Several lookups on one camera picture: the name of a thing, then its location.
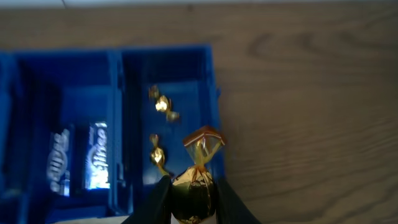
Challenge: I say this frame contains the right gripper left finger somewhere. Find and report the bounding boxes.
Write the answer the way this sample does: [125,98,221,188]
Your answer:
[121,175,172,224]

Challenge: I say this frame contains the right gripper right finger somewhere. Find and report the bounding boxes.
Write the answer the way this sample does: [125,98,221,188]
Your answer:
[214,177,262,224]

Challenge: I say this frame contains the gold candy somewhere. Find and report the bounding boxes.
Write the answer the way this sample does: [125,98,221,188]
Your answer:
[170,125,227,224]
[148,84,180,123]
[149,133,170,177]

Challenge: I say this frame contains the blue candy pack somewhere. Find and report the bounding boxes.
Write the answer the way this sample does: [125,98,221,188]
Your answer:
[84,121,111,190]
[46,124,75,197]

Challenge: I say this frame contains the blue tray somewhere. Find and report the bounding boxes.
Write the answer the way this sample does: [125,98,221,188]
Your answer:
[0,43,226,224]

